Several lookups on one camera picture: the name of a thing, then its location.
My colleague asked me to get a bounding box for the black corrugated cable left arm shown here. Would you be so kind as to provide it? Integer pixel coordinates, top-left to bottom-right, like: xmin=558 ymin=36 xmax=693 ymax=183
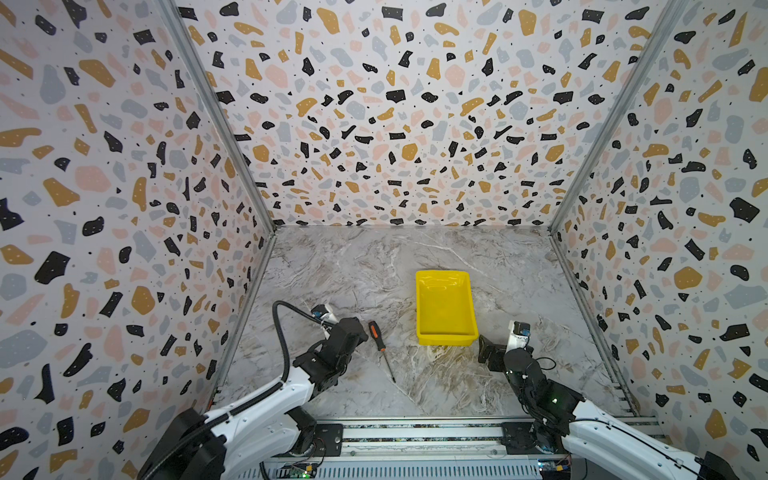
xmin=139 ymin=299 xmax=325 ymax=480

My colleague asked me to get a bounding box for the yellow plastic bin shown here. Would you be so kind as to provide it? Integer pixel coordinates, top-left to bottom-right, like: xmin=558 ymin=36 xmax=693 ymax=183
xmin=415 ymin=270 xmax=479 ymax=347

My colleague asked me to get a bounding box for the white perforated cable duct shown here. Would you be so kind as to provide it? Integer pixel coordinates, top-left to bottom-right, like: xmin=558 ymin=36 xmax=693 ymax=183
xmin=265 ymin=459 xmax=542 ymax=479

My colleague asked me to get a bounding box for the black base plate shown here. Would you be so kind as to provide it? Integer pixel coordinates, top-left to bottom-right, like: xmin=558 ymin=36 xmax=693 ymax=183
xmin=500 ymin=421 xmax=566 ymax=455
xmin=289 ymin=423 xmax=344 ymax=457

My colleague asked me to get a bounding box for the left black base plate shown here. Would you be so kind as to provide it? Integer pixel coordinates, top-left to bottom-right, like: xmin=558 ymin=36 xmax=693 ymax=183
xmin=289 ymin=423 xmax=344 ymax=457

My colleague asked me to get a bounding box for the aluminium mounting rail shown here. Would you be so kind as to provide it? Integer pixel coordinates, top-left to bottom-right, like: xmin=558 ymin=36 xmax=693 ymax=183
xmin=239 ymin=416 xmax=676 ymax=466

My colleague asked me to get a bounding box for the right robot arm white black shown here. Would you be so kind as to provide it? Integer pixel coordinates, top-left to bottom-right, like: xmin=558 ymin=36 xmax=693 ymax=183
xmin=478 ymin=327 xmax=737 ymax=479

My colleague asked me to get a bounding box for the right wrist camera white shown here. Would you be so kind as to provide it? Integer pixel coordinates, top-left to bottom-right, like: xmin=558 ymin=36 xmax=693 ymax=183
xmin=506 ymin=320 xmax=530 ymax=351

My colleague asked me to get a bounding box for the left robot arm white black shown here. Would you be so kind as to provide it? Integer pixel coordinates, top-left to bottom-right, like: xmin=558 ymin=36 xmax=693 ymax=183
xmin=138 ymin=317 xmax=368 ymax=479

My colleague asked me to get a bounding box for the orange black handled screwdriver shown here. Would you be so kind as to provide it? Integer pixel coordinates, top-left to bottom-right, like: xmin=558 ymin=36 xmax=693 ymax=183
xmin=368 ymin=321 xmax=396 ymax=382

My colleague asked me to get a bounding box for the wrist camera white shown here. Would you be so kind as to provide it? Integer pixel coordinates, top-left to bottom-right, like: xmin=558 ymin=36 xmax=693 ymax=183
xmin=506 ymin=320 xmax=530 ymax=351
xmin=311 ymin=304 xmax=338 ymax=327

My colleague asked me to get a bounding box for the green circuit board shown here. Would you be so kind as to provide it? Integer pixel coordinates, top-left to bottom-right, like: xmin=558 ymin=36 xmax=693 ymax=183
xmin=277 ymin=463 xmax=318 ymax=479

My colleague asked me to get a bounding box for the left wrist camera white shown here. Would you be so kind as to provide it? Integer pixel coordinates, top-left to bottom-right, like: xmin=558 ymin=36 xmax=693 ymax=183
xmin=311 ymin=304 xmax=338 ymax=327

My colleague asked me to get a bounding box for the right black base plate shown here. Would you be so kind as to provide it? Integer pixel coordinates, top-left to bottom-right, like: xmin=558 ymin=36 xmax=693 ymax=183
xmin=500 ymin=421 xmax=566 ymax=455

